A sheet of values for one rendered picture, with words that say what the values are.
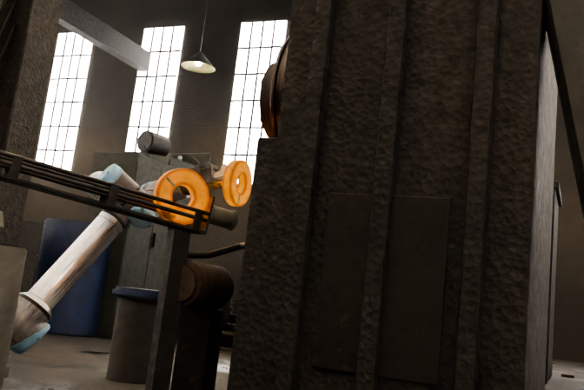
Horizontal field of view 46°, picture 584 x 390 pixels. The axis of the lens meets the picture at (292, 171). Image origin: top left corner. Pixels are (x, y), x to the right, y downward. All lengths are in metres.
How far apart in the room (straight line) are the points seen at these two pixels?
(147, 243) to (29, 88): 1.68
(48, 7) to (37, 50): 0.34
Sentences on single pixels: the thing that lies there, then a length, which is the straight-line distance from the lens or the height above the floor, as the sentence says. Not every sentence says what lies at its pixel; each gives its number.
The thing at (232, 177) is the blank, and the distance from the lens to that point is 2.28.
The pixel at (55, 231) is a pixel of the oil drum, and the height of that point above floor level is 0.78.
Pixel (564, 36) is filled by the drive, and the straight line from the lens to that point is 1.73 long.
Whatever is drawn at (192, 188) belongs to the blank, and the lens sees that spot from 1.95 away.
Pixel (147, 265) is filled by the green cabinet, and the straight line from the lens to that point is 6.04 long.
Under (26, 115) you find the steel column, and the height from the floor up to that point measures 1.50.
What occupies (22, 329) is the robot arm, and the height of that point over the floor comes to 0.25.
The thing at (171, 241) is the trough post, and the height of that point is 0.58.
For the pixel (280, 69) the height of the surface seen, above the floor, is 1.15.
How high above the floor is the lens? 0.46
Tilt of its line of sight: 10 degrees up
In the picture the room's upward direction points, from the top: 6 degrees clockwise
